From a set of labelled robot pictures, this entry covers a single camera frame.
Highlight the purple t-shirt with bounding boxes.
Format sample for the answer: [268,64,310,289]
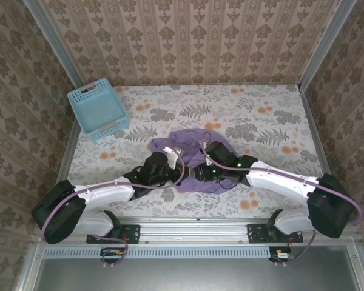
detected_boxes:
[147,128,241,195]

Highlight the light blue plastic basket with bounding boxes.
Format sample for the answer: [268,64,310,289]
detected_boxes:
[67,78,130,142]

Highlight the small connector board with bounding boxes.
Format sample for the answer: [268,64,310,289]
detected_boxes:
[269,247,294,263]
[100,247,125,263]

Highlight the grey metal panel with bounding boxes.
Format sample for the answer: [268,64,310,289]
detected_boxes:
[33,245,359,291]

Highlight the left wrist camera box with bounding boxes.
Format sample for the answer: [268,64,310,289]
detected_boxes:
[162,146,183,169]

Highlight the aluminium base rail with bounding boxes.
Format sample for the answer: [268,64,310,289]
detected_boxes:
[33,216,360,243]

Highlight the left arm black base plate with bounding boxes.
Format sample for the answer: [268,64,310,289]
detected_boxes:
[86,223,140,244]

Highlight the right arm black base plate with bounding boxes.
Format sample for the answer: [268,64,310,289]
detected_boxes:
[247,223,304,244]

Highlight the slotted grey cable duct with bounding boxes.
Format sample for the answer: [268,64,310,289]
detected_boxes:
[43,246,272,259]

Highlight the aluminium table side rail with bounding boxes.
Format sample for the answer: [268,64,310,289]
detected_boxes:
[300,89,346,221]
[45,87,92,222]

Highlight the aluminium frame post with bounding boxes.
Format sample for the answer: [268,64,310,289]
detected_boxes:
[22,0,87,96]
[298,0,357,92]

